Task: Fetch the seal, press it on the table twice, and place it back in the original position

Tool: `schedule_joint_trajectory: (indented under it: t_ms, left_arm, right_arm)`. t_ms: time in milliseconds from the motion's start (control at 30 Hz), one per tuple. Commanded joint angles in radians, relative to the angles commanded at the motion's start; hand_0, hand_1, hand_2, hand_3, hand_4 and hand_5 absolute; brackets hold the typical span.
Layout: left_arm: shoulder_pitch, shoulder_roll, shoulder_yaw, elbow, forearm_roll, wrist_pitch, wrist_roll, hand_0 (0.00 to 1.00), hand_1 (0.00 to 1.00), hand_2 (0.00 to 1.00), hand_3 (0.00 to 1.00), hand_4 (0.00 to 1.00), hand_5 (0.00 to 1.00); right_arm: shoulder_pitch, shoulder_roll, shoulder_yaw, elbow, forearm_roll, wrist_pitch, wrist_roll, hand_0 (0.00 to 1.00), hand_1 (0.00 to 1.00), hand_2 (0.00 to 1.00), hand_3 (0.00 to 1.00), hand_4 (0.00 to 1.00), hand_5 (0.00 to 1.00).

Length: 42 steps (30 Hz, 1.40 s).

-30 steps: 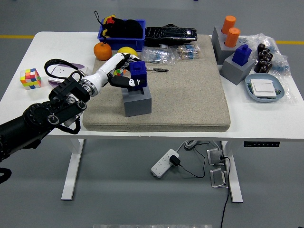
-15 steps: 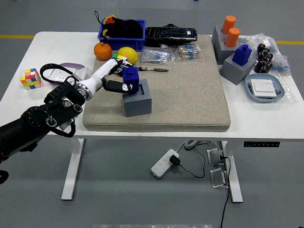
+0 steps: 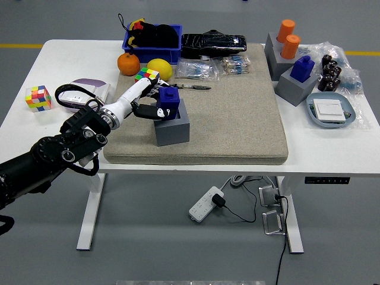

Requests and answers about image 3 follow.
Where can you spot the orange cylinder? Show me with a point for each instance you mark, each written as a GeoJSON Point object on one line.
{"type": "Point", "coordinates": [286, 28]}
{"type": "Point", "coordinates": [291, 46]}

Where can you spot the white switch panel thin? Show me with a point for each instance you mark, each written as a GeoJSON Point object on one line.
{"type": "Point", "coordinates": [104, 92]}

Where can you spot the bag of tan resistors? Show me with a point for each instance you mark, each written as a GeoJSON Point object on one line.
{"type": "Point", "coordinates": [236, 66]}

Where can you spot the purple plate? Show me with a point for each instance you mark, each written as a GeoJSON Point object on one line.
{"type": "Point", "coordinates": [86, 81]}

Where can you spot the black-edged colour cube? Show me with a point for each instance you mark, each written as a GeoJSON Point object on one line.
{"type": "Point", "coordinates": [148, 73]}

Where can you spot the orange fruit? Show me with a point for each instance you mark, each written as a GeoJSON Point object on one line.
{"type": "Point", "coordinates": [128, 64]}

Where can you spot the grey square seal holder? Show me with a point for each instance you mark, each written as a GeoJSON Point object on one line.
{"type": "Point", "coordinates": [292, 90]}
{"type": "Point", "coordinates": [172, 133]}

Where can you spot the grey-brown mat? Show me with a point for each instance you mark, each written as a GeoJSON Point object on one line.
{"type": "Point", "coordinates": [231, 118]}

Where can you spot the white wall socket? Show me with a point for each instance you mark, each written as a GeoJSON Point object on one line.
{"type": "Point", "coordinates": [74, 96]}

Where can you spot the bag of blue resistors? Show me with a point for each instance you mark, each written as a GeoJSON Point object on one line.
{"type": "Point", "coordinates": [196, 71]}

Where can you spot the white square switch panel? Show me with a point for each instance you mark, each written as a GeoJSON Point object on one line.
{"type": "Point", "coordinates": [329, 110]}

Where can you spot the black slim hand tool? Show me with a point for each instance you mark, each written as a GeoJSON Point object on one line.
{"type": "Point", "coordinates": [193, 87]}

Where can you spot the black wrapped flat device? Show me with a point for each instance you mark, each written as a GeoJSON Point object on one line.
{"type": "Point", "coordinates": [213, 44]}

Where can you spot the white-edged pastel colour cube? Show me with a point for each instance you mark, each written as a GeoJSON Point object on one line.
{"type": "Point", "coordinates": [37, 95]}

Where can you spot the white table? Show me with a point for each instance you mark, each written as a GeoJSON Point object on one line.
{"type": "Point", "coordinates": [326, 148]}

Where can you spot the metal pedal frame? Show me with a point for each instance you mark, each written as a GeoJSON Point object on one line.
{"type": "Point", "coordinates": [268, 196]}
{"type": "Point", "coordinates": [273, 222]}

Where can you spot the blue seal stamp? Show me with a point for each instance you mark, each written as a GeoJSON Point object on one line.
{"type": "Point", "coordinates": [170, 101]}
{"type": "Point", "coordinates": [301, 69]}

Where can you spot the light blue plate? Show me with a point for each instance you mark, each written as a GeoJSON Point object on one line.
{"type": "Point", "coordinates": [329, 95]}

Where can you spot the dark brown capacitor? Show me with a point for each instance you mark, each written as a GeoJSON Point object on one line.
{"type": "Point", "coordinates": [327, 70]}
{"type": "Point", "coordinates": [337, 72]}
{"type": "Point", "coordinates": [327, 79]}
{"type": "Point", "coordinates": [335, 83]}
{"type": "Point", "coordinates": [326, 59]}

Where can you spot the black desk control panel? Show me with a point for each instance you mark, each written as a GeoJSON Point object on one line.
{"type": "Point", "coordinates": [326, 180]}

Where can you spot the black cloth pouch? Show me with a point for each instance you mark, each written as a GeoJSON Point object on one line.
{"type": "Point", "coordinates": [160, 35]}

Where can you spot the green circuit board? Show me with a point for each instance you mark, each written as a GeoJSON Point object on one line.
{"type": "Point", "coordinates": [311, 110]}

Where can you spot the tall grey double holder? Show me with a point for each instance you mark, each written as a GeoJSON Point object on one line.
{"type": "Point", "coordinates": [274, 59]}

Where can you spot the white power strip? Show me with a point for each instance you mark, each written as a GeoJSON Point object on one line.
{"type": "Point", "coordinates": [202, 207]}

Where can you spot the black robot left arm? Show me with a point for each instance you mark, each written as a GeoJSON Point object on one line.
{"type": "Point", "coordinates": [44, 154]}

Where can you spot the yellow red toy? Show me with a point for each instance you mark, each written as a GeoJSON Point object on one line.
{"type": "Point", "coordinates": [137, 25]}

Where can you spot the clear bag with blue parts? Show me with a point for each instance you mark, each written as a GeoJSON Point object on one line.
{"type": "Point", "coordinates": [351, 78]}

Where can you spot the blue plastic bin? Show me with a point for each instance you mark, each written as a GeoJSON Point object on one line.
{"type": "Point", "coordinates": [154, 55]}

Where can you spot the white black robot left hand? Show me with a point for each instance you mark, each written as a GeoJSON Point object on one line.
{"type": "Point", "coordinates": [127, 96]}

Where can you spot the yellow lemon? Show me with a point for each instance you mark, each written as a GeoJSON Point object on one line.
{"type": "Point", "coordinates": [161, 68]}

